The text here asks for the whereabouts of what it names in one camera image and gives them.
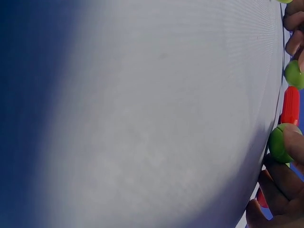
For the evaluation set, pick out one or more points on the person's right hand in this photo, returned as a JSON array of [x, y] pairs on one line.
[[289, 190]]

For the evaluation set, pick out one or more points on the person's right thumb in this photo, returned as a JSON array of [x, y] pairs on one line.
[[295, 145]]

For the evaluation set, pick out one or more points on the small red plastic piece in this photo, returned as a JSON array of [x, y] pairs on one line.
[[262, 199]]

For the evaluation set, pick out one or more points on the person's left hand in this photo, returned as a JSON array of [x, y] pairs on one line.
[[295, 28]]

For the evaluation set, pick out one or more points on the person's left fingers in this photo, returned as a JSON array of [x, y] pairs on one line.
[[295, 40]]

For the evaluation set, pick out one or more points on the red ribbed plastic piece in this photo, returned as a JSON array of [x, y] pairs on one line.
[[291, 107]]

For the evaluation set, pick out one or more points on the green round plastic piece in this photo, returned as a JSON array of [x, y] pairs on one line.
[[285, 1], [293, 74], [278, 145]]

